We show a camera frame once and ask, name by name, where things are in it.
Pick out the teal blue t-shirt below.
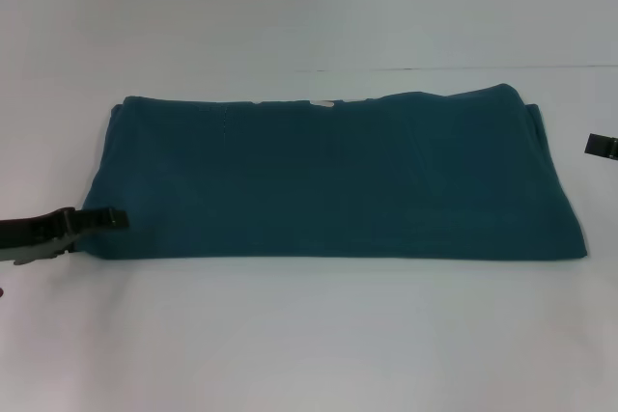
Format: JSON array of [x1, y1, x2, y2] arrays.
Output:
[[81, 82, 589, 262]]

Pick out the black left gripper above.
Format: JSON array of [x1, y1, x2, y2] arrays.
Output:
[[0, 207, 130, 267]]

